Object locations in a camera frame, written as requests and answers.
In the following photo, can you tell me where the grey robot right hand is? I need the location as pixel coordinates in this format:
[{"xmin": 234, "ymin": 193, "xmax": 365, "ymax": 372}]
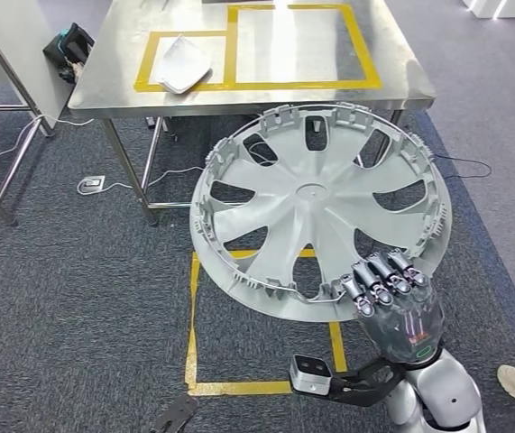
[{"xmin": 340, "ymin": 247, "xmax": 445, "ymax": 365}]

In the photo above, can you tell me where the grey plastic wheel hubcap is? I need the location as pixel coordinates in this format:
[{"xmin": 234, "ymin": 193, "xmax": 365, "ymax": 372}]
[{"xmin": 188, "ymin": 102, "xmax": 452, "ymax": 324}]

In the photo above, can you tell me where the stainless steel workbench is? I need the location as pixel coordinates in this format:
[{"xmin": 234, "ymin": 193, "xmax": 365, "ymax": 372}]
[{"xmin": 67, "ymin": 0, "xmax": 437, "ymax": 228}]

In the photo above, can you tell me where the yellow floor tape square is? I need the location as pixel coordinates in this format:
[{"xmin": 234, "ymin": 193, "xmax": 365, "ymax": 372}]
[{"xmin": 184, "ymin": 247, "xmax": 349, "ymax": 398}]

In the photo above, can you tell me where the white low platform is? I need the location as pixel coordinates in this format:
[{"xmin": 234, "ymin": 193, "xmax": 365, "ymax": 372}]
[{"xmin": 462, "ymin": 0, "xmax": 515, "ymax": 20}]

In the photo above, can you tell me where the white plastic mirror cover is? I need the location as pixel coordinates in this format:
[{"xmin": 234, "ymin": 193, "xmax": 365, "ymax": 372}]
[{"xmin": 155, "ymin": 33, "xmax": 212, "ymax": 96}]

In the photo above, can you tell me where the floor power socket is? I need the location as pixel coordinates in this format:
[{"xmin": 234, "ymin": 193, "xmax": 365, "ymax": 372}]
[{"xmin": 76, "ymin": 174, "xmax": 106, "ymax": 197}]

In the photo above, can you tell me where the black and teal bag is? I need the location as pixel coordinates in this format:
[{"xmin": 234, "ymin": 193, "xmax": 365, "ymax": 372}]
[{"xmin": 43, "ymin": 23, "xmax": 96, "ymax": 85}]

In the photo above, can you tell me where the white desk with steel legs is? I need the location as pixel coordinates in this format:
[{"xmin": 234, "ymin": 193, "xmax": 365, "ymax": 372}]
[{"xmin": 0, "ymin": 0, "xmax": 77, "ymax": 228}]

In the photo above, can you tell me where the black right wrist camera bracket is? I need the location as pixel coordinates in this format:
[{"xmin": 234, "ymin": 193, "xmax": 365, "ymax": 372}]
[{"xmin": 329, "ymin": 356, "xmax": 407, "ymax": 409}]

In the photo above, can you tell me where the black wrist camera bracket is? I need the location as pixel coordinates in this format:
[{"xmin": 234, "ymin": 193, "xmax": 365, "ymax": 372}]
[
  {"xmin": 329, "ymin": 356, "xmax": 407, "ymax": 409},
  {"xmin": 149, "ymin": 392, "xmax": 199, "ymax": 433}
]

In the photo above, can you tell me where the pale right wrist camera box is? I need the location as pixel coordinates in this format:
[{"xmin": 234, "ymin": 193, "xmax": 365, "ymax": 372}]
[{"xmin": 289, "ymin": 355, "xmax": 332, "ymax": 397}]

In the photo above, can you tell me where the black cable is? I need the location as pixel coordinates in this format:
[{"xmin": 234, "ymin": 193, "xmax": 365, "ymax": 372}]
[{"xmin": 433, "ymin": 153, "xmax": 493, "ymax": 181}]

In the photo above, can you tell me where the black left wrist camera bracket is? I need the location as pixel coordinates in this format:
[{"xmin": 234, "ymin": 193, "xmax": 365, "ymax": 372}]
[{"xmin": 149, "ymin": 392, "xmax": 199, "ymax": 433}]

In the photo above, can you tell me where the white cable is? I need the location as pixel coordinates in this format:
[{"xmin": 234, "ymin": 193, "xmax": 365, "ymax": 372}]
[
  {"xmin": 76, "ymin": 165, "xmax": 205, "ymax": 198},
  {"xmin": 0, "ymin": 113, "xmax": 96, "ymax": 167}
]

